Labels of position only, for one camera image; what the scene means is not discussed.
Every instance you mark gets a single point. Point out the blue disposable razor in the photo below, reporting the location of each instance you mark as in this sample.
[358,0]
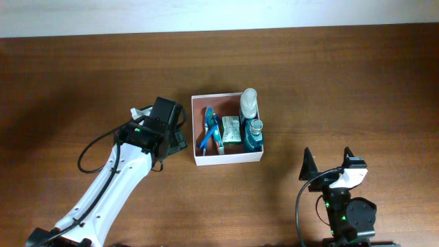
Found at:
[208,135]

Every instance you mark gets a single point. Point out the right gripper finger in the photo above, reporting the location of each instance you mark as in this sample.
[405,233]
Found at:
[349,157]
[308,169]

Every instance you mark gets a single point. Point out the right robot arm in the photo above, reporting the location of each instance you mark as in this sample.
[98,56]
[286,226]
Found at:
[351,220]

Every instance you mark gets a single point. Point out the blue Listerine mouthwash bottle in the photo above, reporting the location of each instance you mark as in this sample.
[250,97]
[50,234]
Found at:
[253,139]

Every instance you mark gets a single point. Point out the blue white toothbrush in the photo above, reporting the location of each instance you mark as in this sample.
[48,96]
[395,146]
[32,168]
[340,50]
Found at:
[209,122]

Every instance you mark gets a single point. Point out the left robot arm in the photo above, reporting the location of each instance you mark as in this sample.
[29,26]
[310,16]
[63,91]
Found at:
[89,221]

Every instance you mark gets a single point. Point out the green white soap packet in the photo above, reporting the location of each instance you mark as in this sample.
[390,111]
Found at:
[231,130]

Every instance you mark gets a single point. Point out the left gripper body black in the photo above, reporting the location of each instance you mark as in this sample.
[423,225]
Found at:
[178,141]

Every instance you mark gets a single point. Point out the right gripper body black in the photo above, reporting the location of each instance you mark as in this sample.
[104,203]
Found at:
[335,196]

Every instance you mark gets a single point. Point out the dark purple pump bottle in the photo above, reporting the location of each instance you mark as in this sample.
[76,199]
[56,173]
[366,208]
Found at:
[248,105]

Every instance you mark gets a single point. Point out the green white toothpaste tube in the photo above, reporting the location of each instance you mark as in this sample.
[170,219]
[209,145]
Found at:
[217,135]

